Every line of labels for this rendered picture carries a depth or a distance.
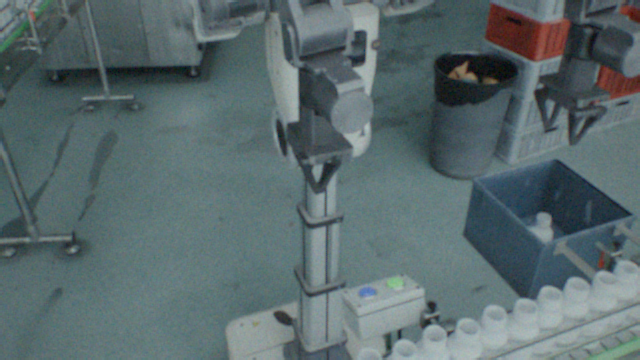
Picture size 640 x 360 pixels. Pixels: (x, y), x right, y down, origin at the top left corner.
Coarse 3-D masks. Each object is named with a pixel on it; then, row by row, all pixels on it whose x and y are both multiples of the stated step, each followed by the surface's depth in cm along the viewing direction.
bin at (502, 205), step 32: (544, 160) 173; (480, 192) 164; (512, 192) 176; (544, 192) 182; (576, 192) 170; (480, 224) 167; (512, 224) 153; (576, 224) 173; (608, 224) 149; (512, 256) 156; (544, 256) 145; (576, 256) 141; (512, 288) 159
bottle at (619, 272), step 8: (624, 264) 107; (632, 264) 106; (616, 272) 106; (624, 272) 104; (632, 272) 106; (624, 280) 105; (632, 280) 104; (616, 288) 106; (624, 288) 105; (632, 288) 105; (616, 296) 106; (624, 296) 105; (632, 296) 105; (616, 304) 107; (624, 304) 106; (624, 312) 108; (616, 320) 109; (624, 320) 110; (608, 328) 110
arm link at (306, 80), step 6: (300, 72) 73; (306, 72) 72; (300, 78) 73; (306, 78) 72; (312, 78) 72; (300, 84) 74; (306, 84) 73; (312, 84) 72; (300, 90) 74; (306, 90) 73; (312, 90) 73; (300, 96) 75; (306, 96) 74; (300, 102) 75; (306, 102) 74; (312, 102) 74
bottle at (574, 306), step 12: (564, 288) 103; (576, 288) 104; (588, 288) 100; (564, 300) 103; (576, 300) 101; (564, 312) 102; (576, 312) 101; (564, 324) 103; (564, 336) 105; (576, 336) 106; (552, 348) 108
